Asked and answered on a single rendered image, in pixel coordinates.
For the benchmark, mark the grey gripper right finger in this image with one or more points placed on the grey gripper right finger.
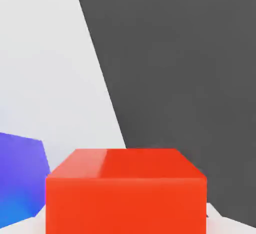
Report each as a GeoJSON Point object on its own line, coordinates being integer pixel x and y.
{"type": "Point", "coordinates": [220, 225]}

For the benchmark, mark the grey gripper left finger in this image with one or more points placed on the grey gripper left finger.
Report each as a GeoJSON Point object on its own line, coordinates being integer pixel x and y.
{"type": "Point", "coordinates": [34, 227]}

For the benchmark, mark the small red cube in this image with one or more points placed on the small red cube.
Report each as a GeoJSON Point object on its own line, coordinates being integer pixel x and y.
{"type": "Point", "coordinates": [126, 204]}

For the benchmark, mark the large purple box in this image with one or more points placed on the large purple box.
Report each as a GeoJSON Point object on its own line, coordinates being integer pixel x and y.
{"type": "Point", "coordinates": [22, 178]}

